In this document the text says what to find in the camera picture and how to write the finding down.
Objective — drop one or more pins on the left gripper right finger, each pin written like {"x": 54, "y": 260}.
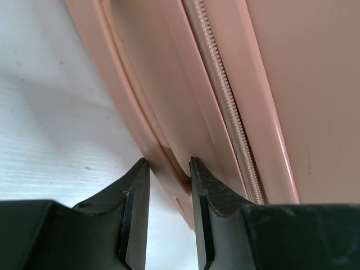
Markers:
{"x": 233, "y": 233}

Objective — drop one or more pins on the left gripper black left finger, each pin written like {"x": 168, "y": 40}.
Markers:
{"x": 105, "y": 231}

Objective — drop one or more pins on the pink hard-shell suitcase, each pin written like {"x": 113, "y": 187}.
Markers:
{"x": 265, "y": 93}

